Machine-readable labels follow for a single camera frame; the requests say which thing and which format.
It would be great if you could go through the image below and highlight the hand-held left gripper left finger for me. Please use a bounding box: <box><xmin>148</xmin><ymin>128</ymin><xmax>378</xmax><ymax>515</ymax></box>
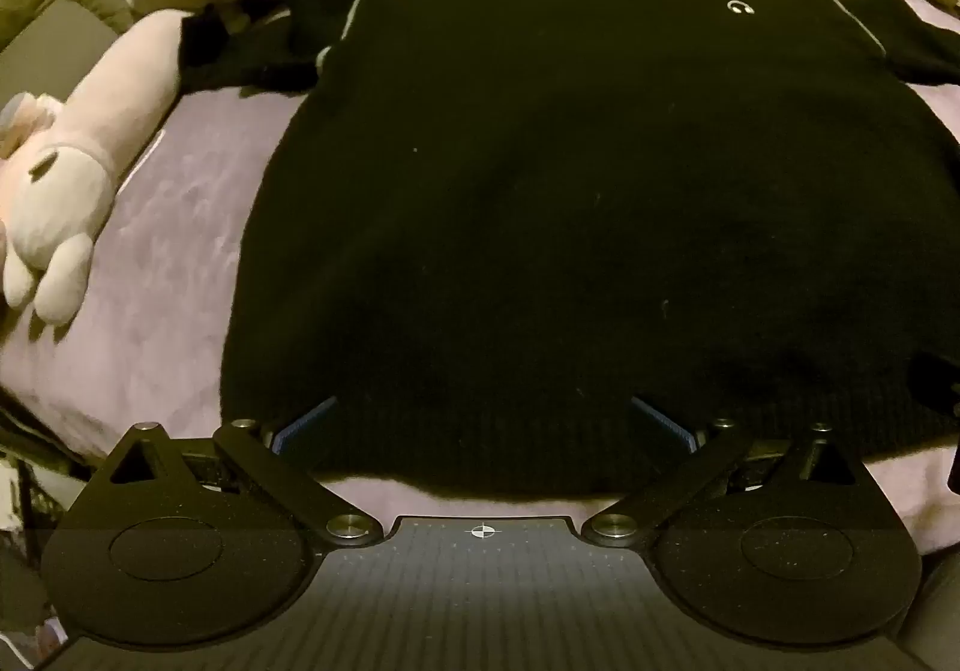
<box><xmin>90</xmin><ymin>396</ymin><xmax>385</xmax><ymax>547</ymax></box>

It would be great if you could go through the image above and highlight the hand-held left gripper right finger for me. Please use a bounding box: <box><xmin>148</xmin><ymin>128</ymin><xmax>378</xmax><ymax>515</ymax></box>
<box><xmin>581</xmin><ymin>396</ymin><xmax>875</xmax><ymax>547</ymax></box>

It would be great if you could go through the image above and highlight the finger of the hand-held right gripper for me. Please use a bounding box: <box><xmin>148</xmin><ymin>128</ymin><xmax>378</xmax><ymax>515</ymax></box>
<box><xmin>907</xmin><ymin>352</ymin><xmax>960</xmax><ymax>417</ymax></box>

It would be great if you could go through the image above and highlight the black knit sweater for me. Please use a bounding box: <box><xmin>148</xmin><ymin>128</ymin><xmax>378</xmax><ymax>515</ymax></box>
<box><xmin>176</xmin><ymin>0</ymin><xmax>960</xmax><ymax>501</ymax></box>

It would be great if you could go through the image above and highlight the purple bed sheet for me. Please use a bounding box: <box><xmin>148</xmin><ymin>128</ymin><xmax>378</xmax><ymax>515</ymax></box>
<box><xmin>0</xmin><ymin>0</ymin><xmax>960</xmax><ymax>567</ymax></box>

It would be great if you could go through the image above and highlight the long white plush toy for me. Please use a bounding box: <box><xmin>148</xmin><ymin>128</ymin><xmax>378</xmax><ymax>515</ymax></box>
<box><xmin>0</xmin><ymin>7</ymin><xmax>197</xmax><ymax>329</ymax></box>

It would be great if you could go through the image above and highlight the white cable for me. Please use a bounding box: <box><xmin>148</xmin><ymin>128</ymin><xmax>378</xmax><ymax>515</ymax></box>
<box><xmin>120</xmin><ymin>130</ymin><xmax>172</xmax><ymax>194</ymax></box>

